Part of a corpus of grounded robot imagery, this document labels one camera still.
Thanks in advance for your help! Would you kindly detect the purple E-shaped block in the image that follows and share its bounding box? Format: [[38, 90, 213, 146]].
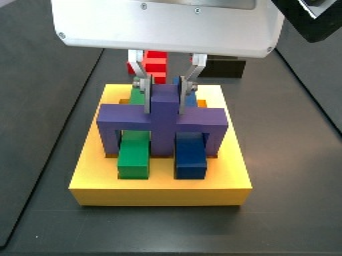
[[96, 85, 228, 156]]

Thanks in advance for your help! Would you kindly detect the red E-shaped block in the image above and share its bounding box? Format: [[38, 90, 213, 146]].
[[127, 50, 168, 84]]

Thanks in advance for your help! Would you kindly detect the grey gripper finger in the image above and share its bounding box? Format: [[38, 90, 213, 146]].
[[179, 53, 207, 114], [128, 49, 152, 114]]

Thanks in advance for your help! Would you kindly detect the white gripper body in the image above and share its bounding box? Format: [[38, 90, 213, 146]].
[[50, 0, 283, 58]]

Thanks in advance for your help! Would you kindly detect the yellow slotted board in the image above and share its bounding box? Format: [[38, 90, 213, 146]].
[[68, 83, 253, 207]]

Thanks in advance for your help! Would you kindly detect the black angle bracket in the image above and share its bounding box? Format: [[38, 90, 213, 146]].
[[199, 55, 245, 78]]

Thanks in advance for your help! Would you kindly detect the green long bar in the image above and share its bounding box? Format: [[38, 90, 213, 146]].
[[115, 85, 152, 180]]

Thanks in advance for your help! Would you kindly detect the blue long bar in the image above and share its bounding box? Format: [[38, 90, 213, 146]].
[[171, 76, 208, 180]]

